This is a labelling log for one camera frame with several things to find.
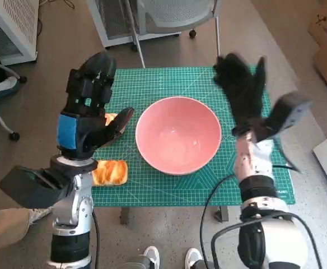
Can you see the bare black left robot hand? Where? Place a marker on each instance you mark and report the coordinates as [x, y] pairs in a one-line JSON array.
[[88, 126]]

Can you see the round toy bread bun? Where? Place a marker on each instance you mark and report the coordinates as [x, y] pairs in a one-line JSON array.
[[109, 118]]

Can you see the black table leg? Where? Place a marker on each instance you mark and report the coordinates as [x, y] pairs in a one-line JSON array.
[[125, 215], [223, 214]]

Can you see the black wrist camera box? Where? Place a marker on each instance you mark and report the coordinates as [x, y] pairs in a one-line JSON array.
[[286, 112], [26, 185]]

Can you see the white perforated cabinet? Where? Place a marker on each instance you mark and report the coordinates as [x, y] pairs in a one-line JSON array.
[[18, 16]]

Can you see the green cutting mat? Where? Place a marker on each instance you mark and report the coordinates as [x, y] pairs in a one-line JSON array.
[[163, 84]]

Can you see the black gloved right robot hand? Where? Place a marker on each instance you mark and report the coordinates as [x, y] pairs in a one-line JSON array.
[[242, 87]]

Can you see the white shoe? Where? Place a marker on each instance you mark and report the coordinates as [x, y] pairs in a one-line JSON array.
[[193, 257], [152, 257]]

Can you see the pink bowl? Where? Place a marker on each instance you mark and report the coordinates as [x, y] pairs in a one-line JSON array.
[[177, 134]]

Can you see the grey mesh chair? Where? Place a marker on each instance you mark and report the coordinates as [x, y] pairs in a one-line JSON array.
[[180, 14]]

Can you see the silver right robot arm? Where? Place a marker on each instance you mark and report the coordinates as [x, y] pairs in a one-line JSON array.
[[253, 165]]

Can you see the grey robot leg part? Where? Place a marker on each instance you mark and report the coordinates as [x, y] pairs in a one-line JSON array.
[[135, 263]]

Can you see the black robot leg part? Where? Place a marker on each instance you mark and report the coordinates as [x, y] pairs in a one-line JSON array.
[[204, 264]]

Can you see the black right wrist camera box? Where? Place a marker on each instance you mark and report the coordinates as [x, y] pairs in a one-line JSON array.
[[286, 112]]

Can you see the long striped toy bread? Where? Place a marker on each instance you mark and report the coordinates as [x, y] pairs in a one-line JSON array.
[[110, 172]]

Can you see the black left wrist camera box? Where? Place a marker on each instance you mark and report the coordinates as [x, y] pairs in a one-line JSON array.
[[26, 185]]

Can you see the grey tube chair with casters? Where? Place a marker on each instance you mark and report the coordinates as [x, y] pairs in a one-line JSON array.
[[14, 136]]

